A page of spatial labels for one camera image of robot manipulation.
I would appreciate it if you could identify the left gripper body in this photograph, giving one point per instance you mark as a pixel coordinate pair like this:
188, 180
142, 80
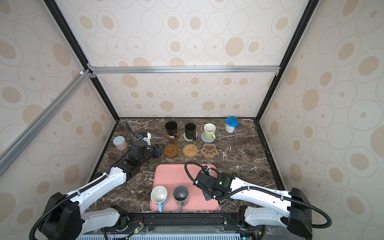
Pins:
149, 154

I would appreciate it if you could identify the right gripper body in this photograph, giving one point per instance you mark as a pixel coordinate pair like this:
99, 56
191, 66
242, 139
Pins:
207, 196

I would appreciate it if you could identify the black mug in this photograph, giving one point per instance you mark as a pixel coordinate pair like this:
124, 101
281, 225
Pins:
172, 129
190, 131

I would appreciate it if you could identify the rattan coaster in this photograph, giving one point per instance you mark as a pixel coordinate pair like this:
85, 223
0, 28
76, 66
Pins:
190, 150

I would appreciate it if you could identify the grey mug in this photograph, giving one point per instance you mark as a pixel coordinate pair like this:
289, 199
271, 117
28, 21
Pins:
181, 195

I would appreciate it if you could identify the paw-shaped wooden coaster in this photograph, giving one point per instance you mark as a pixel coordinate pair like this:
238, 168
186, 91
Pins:
209, 151

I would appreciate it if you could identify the white mug blue handle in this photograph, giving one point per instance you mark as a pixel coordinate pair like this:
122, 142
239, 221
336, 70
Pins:
159, 196

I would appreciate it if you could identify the green mug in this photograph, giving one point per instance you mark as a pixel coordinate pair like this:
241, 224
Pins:
210, 132

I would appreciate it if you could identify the dark wooden coaster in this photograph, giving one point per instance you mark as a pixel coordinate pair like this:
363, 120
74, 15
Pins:
172, 138

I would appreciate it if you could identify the white woven coaster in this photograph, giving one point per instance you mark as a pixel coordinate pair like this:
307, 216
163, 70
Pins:
188, 140

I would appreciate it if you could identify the blue-grey woven coaster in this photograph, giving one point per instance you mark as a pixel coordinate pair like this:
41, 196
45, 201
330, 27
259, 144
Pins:
205, 140

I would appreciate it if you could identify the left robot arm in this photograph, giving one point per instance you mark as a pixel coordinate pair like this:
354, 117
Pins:
64, 217

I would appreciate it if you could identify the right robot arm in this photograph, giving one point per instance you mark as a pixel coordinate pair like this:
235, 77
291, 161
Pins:
289, 209

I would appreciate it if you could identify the white cup blue lid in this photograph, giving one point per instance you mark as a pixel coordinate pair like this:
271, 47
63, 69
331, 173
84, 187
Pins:
231, 123

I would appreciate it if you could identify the horizontal aluminium bar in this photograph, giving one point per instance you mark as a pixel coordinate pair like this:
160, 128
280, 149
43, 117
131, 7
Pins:
186, 69

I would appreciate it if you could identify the diagonal aluminium bar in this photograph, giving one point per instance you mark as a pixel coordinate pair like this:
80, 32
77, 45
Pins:
25, 138

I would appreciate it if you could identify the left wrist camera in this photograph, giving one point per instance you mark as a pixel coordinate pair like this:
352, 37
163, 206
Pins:
146, 137

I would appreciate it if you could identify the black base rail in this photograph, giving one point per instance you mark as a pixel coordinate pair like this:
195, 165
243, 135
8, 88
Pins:
171, 226

